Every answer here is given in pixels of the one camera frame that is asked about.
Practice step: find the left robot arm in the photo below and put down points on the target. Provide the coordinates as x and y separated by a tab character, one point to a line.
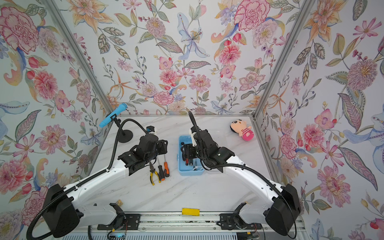
67	208

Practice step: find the yellow tape strip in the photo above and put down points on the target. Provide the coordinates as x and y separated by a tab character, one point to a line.
190	212

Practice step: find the blue microphone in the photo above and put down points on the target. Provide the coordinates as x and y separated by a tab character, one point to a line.
121	108

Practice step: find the red black handled screwdriver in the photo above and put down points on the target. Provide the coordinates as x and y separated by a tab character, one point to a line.
161	172

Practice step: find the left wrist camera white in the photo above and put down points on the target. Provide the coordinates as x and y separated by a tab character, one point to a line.
151	130

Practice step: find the blue plastic tool box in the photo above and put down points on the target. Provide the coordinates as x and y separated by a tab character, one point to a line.
195	167

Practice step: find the pink plush doll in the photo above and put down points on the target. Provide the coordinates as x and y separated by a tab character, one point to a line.
242	129

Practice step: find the aluminium front rail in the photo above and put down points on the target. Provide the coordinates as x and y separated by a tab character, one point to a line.
176	222

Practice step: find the black microphone stand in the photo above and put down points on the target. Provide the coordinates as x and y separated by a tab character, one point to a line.
124	136

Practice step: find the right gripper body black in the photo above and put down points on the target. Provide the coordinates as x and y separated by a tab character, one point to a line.
203	156

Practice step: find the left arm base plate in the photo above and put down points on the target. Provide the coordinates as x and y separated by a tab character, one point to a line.
129	222

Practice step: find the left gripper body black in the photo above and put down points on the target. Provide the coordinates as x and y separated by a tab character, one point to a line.
151	156

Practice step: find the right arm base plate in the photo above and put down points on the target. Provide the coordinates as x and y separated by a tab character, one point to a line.
232	222

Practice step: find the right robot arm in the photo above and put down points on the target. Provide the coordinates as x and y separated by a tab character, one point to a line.
277	206

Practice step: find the orange handled screwdriver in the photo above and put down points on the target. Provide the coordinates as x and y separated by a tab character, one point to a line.
166	168

